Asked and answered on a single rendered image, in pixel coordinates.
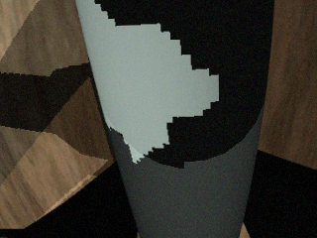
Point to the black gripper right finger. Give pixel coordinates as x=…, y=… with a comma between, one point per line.
x=283, y=199

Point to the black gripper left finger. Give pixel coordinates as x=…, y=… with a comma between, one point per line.
x=99, y=210

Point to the grey metal pipe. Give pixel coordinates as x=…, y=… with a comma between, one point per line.
x=182, y=89

